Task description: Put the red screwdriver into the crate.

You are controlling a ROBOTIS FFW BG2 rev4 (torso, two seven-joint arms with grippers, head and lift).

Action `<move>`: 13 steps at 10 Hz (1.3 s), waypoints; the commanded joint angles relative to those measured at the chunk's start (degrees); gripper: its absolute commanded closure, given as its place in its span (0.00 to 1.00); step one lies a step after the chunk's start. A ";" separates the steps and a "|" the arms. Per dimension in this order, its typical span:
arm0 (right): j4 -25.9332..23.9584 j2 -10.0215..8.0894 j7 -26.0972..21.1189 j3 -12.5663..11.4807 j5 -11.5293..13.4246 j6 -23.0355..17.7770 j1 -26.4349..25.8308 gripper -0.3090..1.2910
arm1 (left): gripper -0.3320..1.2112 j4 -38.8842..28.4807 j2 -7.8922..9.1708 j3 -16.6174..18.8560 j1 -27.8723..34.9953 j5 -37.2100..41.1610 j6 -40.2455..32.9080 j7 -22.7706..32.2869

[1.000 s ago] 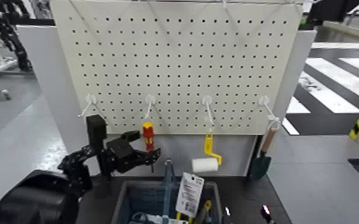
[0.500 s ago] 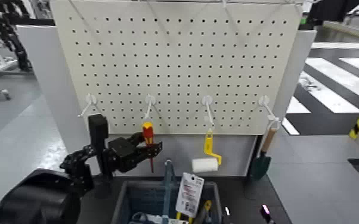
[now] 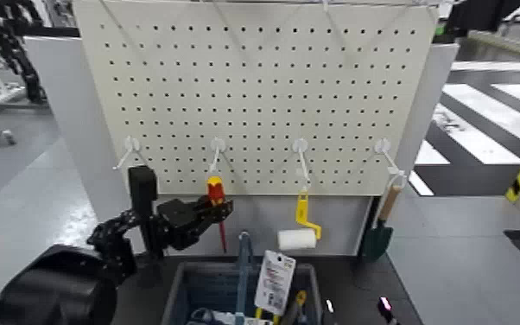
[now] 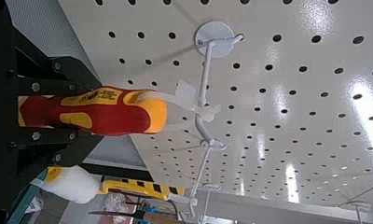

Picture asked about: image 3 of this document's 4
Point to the grey teal plastic crate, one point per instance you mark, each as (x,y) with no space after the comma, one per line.
(196,286)

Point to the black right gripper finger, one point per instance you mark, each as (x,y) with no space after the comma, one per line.
(386,308)

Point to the white pegboard hook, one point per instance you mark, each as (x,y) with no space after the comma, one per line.
(382,146)
(130,144)
(218,145)
(300,146)

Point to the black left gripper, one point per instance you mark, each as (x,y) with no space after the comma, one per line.
(178,222)

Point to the cream perforated pegboard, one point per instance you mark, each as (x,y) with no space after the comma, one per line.
(264,91)

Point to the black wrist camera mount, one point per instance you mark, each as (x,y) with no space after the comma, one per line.
(142,184)

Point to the white red packaging card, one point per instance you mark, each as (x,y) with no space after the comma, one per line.
(274,281)

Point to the black machine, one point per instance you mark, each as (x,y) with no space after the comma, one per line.
(477,13)

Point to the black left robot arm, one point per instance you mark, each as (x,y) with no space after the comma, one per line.
(60,290)

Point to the red yellow screwdriver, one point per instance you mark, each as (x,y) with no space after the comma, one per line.
(215,188)

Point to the white backing panel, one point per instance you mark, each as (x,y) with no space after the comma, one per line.
(83,136)

